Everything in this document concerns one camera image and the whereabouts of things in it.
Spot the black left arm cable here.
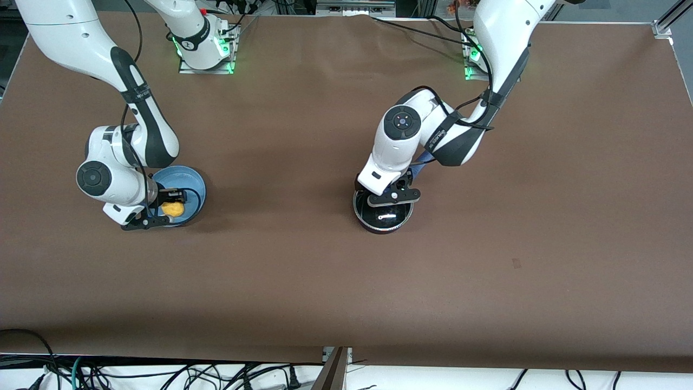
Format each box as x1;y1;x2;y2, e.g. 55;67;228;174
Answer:
410;0;496;132

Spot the green cable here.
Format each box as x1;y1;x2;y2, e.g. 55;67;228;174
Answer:
70;356;86;390

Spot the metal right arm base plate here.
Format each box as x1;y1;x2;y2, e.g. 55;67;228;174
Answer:
179;24;237;75

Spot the blue round plate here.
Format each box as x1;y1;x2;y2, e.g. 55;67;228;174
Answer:
151;166;207;227

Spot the aluminium corner post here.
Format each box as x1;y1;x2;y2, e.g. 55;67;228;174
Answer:
652;0;693;38

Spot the thick black cable loop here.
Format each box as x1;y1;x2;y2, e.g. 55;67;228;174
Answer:
0;328;61;390

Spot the black power plug cable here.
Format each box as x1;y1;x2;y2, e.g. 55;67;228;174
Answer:
238;364;304;390

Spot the aluminium profile bar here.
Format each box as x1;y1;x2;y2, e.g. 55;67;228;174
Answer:
310;347;354;390

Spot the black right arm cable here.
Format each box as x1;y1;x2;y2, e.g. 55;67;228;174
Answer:
120;0;202;217

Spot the grey metal box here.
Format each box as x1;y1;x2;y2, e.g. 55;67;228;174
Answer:
317;0;396;16

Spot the black pot with blue handle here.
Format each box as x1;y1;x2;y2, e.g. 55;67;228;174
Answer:
353;151;435;235

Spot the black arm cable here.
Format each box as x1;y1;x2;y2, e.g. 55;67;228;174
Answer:
410;0;496;132
120;0;202;217

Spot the brown table cover sheet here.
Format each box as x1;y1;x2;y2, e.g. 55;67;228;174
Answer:
0;12;693;374

